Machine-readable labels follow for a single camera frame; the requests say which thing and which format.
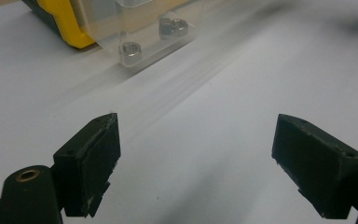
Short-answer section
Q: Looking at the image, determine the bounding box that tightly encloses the yellow black tool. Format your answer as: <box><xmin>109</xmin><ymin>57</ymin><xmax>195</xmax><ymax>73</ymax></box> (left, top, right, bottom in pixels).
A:
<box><xmin>21</xmin><ymin>0</ymin><xmax>97</xmax><ymax>49</ymax></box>

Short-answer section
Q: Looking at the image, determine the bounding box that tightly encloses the clear plastic container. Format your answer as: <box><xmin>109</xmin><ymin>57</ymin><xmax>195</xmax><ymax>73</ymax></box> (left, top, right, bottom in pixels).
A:
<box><xmin>70</xmin><ymin>0</ymin><xmax>207</xmax><ymax>69</ymax></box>

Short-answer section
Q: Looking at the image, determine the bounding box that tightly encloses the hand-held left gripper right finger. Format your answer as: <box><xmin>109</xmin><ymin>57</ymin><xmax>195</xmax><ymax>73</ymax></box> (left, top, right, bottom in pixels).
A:
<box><xmin>271</xmin><ymin>113</ymin><xmax>358</xmax><ymax>220</ymax></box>

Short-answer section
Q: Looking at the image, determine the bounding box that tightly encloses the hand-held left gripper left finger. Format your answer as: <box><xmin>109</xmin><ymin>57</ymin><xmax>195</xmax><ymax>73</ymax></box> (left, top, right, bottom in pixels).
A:
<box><xmin>52</xmin><ymin>112</ymin><xmax>122</xmax><ymax>218</ymax></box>

